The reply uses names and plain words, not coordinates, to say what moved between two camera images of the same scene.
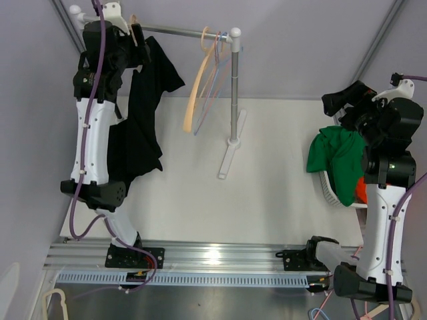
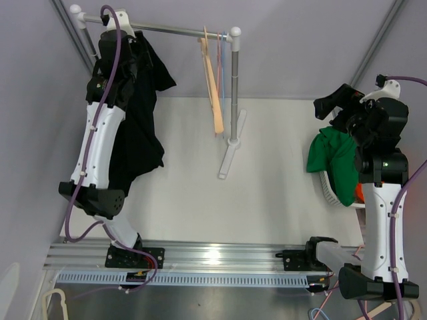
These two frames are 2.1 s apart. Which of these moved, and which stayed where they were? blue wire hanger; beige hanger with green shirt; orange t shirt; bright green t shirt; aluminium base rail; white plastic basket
Moved: blue wire hanger; beige hanger with green shirt
Stayed: bright green t shirt; orange t shirt; aluminium base rail; white plastic basket
